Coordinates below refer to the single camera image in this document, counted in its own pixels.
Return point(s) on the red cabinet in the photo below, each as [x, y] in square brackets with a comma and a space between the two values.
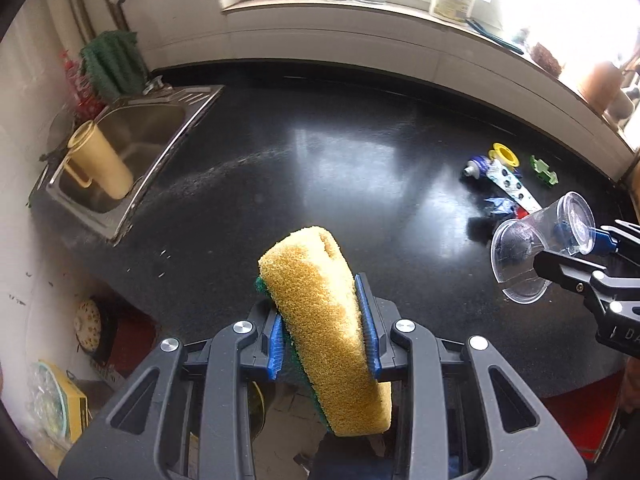
[580, 420]

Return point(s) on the yellow sponge with green scrubber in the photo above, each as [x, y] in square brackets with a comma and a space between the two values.
[310, 320]

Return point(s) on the beige plastic pitcher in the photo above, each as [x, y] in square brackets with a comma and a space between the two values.
[102, 160]

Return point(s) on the pot with patterned lid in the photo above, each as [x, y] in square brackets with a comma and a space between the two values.
[89, 320]

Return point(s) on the stainless steel sink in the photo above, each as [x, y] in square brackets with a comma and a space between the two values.
[145, 130]

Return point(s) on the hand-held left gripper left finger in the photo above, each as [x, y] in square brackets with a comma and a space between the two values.
[274, 345]

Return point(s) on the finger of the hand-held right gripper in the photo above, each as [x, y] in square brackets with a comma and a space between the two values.
[602, 241]
[565, 269]

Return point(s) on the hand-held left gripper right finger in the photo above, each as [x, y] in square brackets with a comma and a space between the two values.
[367, 325]

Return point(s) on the blue stick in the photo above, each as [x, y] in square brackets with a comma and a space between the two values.
[492, 35]

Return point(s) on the red printed bag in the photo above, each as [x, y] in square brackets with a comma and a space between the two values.
[80, 87]

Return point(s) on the clear plastic bag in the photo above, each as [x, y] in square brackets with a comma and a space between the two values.
[45, 400]

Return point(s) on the blue wrapper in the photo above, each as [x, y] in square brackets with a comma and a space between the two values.
[500, 206]

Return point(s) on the blue and white tube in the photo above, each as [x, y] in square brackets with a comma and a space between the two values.
[477, 167]

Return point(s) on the clear plastic cup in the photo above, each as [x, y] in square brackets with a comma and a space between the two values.
[530, 240]

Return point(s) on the yellow tape roll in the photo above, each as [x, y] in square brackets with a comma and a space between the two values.
[500, 150]

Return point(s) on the terracotta pot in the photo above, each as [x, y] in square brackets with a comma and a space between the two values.
[600, 82]

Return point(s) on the brown dried plant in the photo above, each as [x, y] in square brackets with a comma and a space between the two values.
[546, 57]

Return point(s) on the green cloth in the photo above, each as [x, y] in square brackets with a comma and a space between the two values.
[110, 67]

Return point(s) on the green plastic piece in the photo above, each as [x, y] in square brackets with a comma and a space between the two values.
[544, 170]

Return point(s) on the white dotted blister strip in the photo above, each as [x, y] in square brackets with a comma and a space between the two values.
[517, 190]

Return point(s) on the metal faucet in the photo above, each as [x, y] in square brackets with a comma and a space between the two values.
[155, 84]

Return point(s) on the yellow box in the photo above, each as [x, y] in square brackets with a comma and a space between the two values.
[75, 405]

